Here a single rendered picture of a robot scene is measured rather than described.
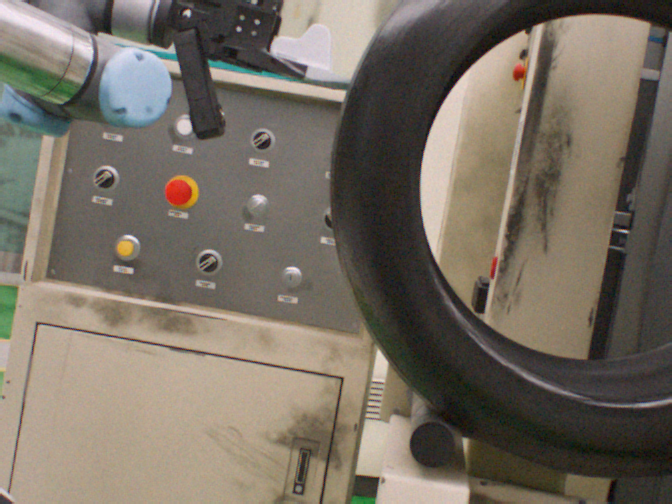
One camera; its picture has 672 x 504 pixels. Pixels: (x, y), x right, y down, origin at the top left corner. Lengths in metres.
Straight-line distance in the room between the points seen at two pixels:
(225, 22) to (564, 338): 0.60
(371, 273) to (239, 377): 0.78
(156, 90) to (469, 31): 0.30
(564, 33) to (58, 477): 1.02
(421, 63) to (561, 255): 0.48
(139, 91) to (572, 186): 0.62
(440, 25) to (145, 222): 0.92
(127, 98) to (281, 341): 0.83
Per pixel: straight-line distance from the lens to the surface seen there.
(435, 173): 4.89
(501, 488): 1.68
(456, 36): 1.30
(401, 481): 1.35
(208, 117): 1.41
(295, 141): 2.09
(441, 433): 1.34
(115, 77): 1.29
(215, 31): 1.40
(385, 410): 1.69
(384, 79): 1.31
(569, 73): 1.70
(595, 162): 1.70
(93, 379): 2.11
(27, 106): 1.42
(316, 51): 1.40
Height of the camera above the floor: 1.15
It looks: 3 degrees down
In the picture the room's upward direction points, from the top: 10 degrees clockwise
